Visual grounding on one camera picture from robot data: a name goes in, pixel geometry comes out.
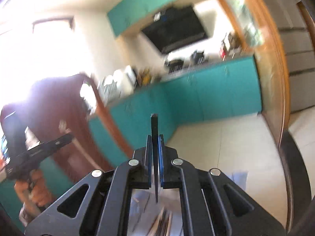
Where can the blue striped cloth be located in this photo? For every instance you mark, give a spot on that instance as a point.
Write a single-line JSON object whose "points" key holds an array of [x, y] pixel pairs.
{"points": [[145, 212]]}

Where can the black range hood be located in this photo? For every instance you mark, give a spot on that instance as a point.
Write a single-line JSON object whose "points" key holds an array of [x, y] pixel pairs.
{"points": [[176, 28]]}

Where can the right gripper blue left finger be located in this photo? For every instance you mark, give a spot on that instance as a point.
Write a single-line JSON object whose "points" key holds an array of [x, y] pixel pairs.
{"points": [[142, 175]]}

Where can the person's left hand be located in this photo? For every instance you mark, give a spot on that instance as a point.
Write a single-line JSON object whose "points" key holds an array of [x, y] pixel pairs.
{"points": [[37, 195]]}

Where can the grey refrigerator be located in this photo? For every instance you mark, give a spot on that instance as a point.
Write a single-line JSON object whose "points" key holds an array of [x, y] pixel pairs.
{"points": [[299, 51]]}

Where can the dark wooden chair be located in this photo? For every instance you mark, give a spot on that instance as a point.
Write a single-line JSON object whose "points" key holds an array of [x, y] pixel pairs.
{"points": [[57, 100]]}

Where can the wooden door frame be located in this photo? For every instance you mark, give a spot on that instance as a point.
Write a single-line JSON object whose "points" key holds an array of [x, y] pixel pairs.
{"points": [[271, 65]]}

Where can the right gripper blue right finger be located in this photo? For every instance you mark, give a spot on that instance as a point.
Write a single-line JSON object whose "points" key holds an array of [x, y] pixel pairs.
{"points": [[169, 176]]}

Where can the black chopstick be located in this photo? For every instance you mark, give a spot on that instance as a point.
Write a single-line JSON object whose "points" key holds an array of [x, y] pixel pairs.
{"points": [[154, 131]]}

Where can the teal lower kitchen cabinets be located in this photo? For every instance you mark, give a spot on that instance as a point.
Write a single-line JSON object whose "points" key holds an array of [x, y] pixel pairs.
{"points": [[217, 91]]}

